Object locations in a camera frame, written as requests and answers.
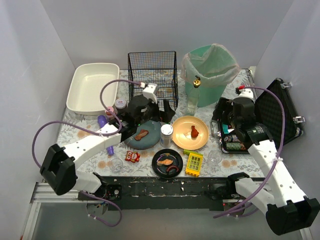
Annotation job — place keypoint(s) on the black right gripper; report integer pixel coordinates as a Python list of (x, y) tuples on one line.
[(222, 110)]

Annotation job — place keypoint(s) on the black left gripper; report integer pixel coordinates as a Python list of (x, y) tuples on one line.
[(158, 110)]

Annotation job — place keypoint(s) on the silver lid pepper jar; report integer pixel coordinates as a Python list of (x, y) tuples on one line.
[(166, 135)]

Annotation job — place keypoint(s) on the clear glass bottle gold cap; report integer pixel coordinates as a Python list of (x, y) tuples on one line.
[(193, 97)]

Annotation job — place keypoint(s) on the brown sauce jar white lid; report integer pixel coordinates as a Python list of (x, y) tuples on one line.
[(120, 105)]

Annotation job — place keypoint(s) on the pink lid toothpick jar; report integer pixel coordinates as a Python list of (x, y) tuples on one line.
[(110, 113)]

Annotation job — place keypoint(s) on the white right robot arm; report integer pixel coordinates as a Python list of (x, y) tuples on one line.
[(287, 208)]

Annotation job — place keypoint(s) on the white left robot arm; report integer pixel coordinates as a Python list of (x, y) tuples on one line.
[(61, 163)]

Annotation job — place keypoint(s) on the teal block in case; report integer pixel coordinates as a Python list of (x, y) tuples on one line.
[(226, 129)]

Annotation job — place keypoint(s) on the yellow plate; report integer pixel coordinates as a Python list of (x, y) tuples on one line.
[(182, 133)]

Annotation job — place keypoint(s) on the blue ceramic plate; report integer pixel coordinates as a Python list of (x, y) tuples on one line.
[(148, 141)]

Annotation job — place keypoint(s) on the red chicken drumstick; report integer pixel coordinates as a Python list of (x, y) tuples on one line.
[(194, 132)]

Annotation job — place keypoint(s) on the brown meat slice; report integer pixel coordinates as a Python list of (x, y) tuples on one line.
[(141, 134)]

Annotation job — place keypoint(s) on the green trash bin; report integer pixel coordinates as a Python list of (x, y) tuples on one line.
[(207, 95)]

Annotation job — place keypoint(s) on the clear plastic bin liner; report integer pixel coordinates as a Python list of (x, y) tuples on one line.
[(214, 64)]

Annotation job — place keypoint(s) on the right clear glass cup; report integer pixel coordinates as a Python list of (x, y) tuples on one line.
[(214, 157)]

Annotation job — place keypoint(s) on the clear glass cup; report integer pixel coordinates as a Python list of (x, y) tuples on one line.
[(116, 165), (214, 157)]

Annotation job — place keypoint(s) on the black poker chip case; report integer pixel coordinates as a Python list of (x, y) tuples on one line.
[(277, 121)]

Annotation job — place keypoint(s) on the red owl toy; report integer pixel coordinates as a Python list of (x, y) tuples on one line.
[(132, 156)]

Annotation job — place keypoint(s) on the small black plate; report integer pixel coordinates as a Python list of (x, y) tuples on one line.
[(167, 172)]

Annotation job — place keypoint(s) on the yellow green toy window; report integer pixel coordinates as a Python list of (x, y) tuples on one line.
[(194, 163)]

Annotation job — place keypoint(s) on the purple toy piece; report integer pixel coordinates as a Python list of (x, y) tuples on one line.
[(102, 121)]

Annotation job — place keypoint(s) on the left clear glass cup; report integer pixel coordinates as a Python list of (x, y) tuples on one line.
[(116, 165)]

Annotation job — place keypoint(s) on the white rectangular basin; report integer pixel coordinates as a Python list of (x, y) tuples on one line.
[(86, 85)]

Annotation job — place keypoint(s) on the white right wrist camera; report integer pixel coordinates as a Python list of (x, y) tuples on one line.
[(245, 93)]

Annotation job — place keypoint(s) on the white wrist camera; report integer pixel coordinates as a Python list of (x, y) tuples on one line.
[(245, 93), (149, 91)]

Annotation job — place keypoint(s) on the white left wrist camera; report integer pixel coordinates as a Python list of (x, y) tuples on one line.
[(149, 91)]

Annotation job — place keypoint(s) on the black wire basket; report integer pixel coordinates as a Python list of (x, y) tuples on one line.
[(156, 67)]

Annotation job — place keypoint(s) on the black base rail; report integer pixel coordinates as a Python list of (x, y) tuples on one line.
[(137, 193)]

